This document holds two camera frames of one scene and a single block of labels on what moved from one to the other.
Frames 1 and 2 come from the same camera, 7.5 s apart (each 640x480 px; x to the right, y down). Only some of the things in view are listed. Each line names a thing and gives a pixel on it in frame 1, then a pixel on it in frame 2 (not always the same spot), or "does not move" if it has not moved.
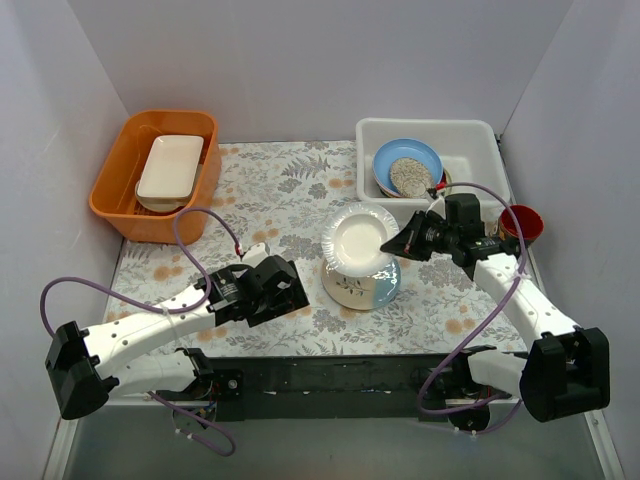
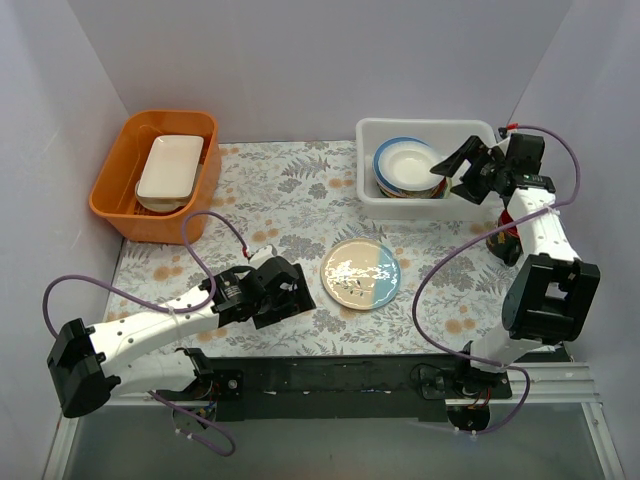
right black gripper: [417, 236] -> [476, 176]
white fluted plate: [353, 235] -> [406, 165]
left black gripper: [288, 298] does not move
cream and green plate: [448, 180] does not move
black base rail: [358, 386] does not move
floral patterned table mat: [277, 200] does not move
